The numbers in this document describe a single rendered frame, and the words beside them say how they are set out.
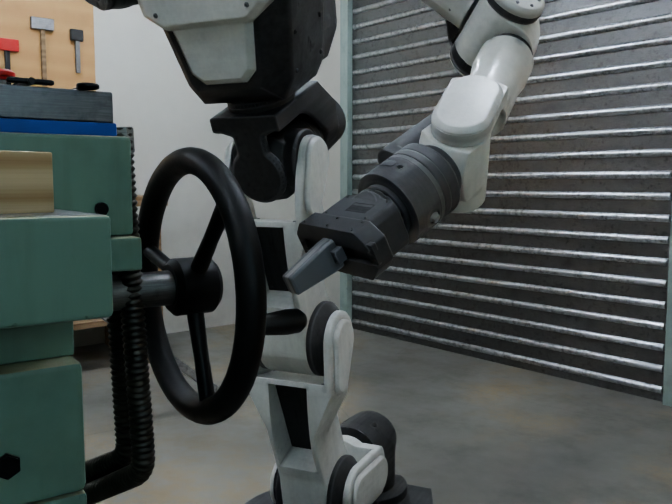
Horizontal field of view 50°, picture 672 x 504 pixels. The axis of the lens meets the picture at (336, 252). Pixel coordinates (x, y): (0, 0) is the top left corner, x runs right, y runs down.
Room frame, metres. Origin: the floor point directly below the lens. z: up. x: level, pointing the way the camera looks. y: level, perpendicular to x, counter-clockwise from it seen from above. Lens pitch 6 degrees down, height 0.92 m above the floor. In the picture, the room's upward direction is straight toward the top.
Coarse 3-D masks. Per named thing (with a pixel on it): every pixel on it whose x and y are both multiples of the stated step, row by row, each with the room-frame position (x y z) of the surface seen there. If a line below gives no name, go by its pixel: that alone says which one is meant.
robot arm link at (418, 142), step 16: (416, 128) 0.83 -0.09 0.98; (400, 144) 0.81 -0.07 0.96; (416, 144) 0.77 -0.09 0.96; (432, 144) 0.78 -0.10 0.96; (480, 144) 0.77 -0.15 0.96; (384, 160) 0.82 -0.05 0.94; (432, 160) 0.75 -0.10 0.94; (448, 160) 0.77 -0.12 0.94; (464, 160) 0.77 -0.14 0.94; (480, 160) 0.79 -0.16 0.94; (448, 176) 0.75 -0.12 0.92; (464, 176) 0.78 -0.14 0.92; (480, 176) 0.80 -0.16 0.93; (448, 192) 0.75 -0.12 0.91; (464, 192) 0.79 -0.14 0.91; (480, 192) 0.82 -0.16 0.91; (448, 208) 0.76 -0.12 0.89; (464, 208) 0.83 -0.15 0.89
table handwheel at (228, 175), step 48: (144, 192) 0.82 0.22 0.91; (240, 192) 0.67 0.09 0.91; (144, 240) 0.84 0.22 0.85; (240, 240) 0.64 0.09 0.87; (144, 288) 0.70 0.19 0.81; (192, 288) 0.72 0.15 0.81; (240, 288) 0.63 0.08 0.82; (192, 336) 0.73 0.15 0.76; (240, 336) 0.63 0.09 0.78; (240, 384) 0.65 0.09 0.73
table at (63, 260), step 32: (0, 224) 0.38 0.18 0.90; (32, 224) 0.39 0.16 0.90; (64, 224) 0.40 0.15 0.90; (96, 224) 0.41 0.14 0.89; (0, 256) 0.38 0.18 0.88; (32, 256) 0.39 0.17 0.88; (64, 256) 0.40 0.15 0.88; (96, 256) 0.41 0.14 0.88; (128, 256) 0.63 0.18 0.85; (0, 288) 0.38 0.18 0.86; (32, 288) 0.39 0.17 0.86; (64, 288) 0.40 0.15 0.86; (96, 288) 0.41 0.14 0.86; (0, 320) 0.38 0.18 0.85; (32, 320) 0.39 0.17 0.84; (64, 320) 0.40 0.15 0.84
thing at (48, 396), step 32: (0, 384) 0.44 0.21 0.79; (32, 384) 0.45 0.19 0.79; (64, 384) 0.46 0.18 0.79; (0, 416) 0.44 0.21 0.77; (32, 416) 0.45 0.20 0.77; (64, 416) 0.46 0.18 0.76; (0, 448) 0.44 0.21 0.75; (32, 448) 0.45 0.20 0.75; (64, 448) 0.46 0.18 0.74; (0, 480) 0.44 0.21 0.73; (32, 480) 0.45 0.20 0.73; (64, 480) 0.46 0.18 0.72
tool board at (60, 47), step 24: (0, 0) 3.72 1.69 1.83; (24, 0) 3.79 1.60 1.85; (48, 0) 3.87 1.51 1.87; (72, 0) 3.95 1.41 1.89; (0, 24) 3.71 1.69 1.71; (24, 24) 3.79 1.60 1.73; (48, 24) 3.84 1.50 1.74; (72, 24) 3.95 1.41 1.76; (0, 48) 3.69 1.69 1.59; (24, 48) 3.78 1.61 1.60; (48, 48) 3.86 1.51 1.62; (72, 48) 3.94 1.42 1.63; (24, 72) 3.78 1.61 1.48; (48, 72) 3.86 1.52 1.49; (72, 72) 3.94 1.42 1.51
